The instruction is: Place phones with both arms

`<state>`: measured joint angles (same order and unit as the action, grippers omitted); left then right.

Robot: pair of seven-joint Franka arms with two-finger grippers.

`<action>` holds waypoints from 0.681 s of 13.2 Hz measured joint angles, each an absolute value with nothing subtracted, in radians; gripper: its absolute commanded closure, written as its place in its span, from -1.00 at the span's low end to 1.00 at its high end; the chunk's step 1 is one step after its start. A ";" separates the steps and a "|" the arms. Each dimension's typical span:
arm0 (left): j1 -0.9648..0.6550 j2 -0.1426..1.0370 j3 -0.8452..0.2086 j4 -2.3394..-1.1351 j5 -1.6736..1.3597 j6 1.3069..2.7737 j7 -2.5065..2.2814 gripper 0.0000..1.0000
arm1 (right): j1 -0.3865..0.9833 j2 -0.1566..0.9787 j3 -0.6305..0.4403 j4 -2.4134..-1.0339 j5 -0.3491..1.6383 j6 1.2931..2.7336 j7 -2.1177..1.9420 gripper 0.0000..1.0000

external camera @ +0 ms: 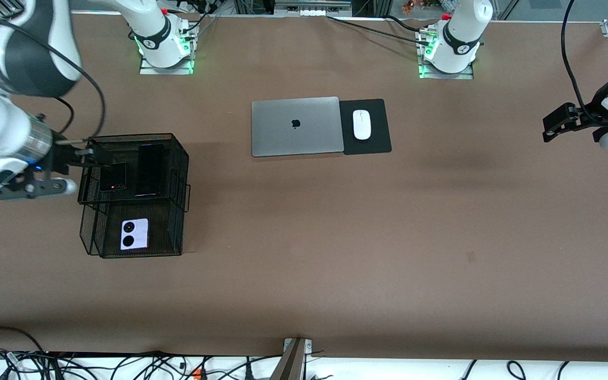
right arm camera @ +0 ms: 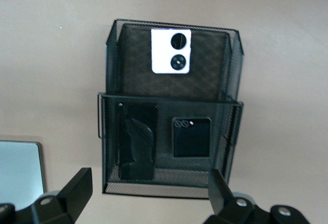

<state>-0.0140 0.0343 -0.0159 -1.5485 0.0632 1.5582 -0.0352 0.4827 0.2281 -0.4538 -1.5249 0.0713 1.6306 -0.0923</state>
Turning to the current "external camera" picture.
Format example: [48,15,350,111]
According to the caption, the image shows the black flip phone dual camera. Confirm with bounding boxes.
[99,161,127,193]

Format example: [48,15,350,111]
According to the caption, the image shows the black slab phone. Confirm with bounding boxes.
[135,143,165,199]

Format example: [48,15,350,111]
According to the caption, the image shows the white flip phone round lenses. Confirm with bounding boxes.
[120,218,149,251]

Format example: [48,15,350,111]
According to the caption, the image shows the black mesh desk organizer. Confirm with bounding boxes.
[77,133,192,259]

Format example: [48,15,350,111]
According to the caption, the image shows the black mouse pad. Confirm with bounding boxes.
[339,99,392,156]

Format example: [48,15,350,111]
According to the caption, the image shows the white computer mouse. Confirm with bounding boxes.
[353,109,372,141]

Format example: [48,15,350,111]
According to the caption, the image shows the grey power strip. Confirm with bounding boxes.
[275,0,352,16]

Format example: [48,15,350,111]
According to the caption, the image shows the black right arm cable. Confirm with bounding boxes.
[0,18,107,139]

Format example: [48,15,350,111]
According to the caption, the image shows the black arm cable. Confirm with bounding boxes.
[560,0,603,126]
[0,18,107,139]

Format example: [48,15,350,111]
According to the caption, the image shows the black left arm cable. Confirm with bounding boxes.
[560,0,603,126]

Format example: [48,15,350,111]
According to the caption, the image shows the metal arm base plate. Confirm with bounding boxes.
[417,29,475,80]
[139,26,196,75]

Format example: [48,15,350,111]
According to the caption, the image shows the metal bracket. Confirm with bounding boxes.
[270,338,313,380]

